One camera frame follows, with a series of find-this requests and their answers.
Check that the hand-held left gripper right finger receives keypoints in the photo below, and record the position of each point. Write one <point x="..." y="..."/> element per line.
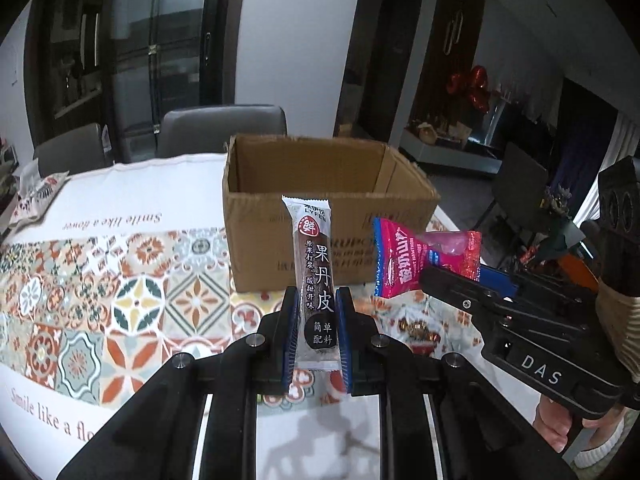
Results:
<point x="345" y="340"/>

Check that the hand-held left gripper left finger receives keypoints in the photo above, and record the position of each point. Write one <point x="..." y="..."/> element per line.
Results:
<point x="288" y="340"/>

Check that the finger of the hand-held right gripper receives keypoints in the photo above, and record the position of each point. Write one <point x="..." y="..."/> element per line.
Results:
<point x="500" y="280"/>
<point x="450" y="287"/>

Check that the red gold candy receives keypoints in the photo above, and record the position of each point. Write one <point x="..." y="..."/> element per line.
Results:
<point x="419" y="334"/>

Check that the pink snack packet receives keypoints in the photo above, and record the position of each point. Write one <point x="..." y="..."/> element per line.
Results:
<point x="400" y="260"/>

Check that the brown fruit leather bar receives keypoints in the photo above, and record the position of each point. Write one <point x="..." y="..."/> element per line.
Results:
<point x="317" y="280"/>

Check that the cardboard box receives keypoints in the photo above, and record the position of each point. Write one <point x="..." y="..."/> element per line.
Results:
<point x="260" y="240"/>

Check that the person's right forearm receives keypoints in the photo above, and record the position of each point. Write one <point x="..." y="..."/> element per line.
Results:
<point x="602" y="442"/>

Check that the person's right hand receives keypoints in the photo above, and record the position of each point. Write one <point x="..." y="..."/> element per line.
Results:
<point x="552" y="425"/>

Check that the purple flower bouquet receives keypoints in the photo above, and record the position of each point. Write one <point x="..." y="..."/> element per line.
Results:
<point x="556" y="200"/>

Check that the dark chair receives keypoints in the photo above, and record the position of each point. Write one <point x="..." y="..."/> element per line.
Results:
<point x="520" y="180"/>

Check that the grey low cabinet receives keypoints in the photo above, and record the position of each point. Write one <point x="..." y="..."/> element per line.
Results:
<point x="450" y="152"/>

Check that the light curtain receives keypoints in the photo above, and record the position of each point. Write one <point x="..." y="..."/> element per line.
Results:
<point x="620" y="140"/>

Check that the red heart balloon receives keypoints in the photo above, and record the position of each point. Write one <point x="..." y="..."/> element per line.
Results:
<point x="479" y="85"/>

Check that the grey chair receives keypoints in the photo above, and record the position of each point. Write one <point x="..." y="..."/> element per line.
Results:
<point x="70" y="152"/>
<point x="220" y="127"/>

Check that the dark wooden wardrobe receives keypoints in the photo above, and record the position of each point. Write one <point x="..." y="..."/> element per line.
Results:
<point x="457" y="35"/>

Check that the white patterned snack bag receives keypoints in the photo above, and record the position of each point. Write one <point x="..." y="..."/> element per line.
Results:
<point x="37" y="197"/>

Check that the glass door cabinet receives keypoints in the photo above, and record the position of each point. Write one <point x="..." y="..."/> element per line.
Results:
<point x="165" y="50"/>

